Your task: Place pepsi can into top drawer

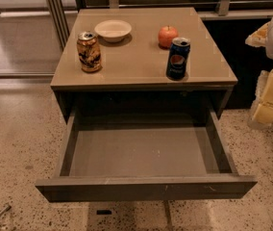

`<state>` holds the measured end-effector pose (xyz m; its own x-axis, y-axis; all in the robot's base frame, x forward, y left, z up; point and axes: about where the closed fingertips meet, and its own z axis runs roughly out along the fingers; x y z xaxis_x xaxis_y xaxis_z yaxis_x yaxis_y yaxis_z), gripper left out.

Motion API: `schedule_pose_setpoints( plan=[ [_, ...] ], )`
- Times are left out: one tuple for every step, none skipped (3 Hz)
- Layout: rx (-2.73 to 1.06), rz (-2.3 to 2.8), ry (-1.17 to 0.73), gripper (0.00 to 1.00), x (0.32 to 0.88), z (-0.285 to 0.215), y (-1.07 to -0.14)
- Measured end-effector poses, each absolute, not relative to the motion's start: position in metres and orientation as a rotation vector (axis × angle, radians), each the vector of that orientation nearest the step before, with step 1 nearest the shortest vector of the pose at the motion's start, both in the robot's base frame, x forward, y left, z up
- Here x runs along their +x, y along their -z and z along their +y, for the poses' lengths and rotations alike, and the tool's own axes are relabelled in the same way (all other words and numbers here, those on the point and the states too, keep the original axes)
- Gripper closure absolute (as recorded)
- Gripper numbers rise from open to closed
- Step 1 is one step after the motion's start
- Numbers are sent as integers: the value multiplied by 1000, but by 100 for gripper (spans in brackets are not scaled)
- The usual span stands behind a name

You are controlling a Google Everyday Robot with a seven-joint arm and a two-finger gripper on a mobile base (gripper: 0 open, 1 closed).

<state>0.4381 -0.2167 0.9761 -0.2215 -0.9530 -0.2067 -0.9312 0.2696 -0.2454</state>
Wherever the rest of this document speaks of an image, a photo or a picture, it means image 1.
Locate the gold patterned drink can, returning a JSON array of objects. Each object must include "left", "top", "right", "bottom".
[{"left": 77, "top": 31, "right": 102, "bottom": 73}]

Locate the grey cabinet body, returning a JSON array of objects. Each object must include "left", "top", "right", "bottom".
[{"left": 51, "top": 8, "right": 237, "bottom": 118}]

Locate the blue pepsi can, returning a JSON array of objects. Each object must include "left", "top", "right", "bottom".
[{"left": 166, "top": 38, "right": 190, "bottom": 80}]

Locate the red apple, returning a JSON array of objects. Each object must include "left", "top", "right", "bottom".
[{"left": 158, "top": 26, "right": 178, "bottom": 48}]

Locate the open grey top drawer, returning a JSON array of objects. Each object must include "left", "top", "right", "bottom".
[{"left": 36, "top": 108, "right": 257, "bottom": 202}]

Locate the white bowl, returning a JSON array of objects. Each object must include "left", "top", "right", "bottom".
[{"left": 94, "top": 20, "right": 132, "bottom": 42}]

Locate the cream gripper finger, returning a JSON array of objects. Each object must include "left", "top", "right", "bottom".
[
  {"left": 245, "top": 23, "right": 269, "bottom": 47},
  {"left": 248, "top": 69, "right": 273, "bottom": 129}
]

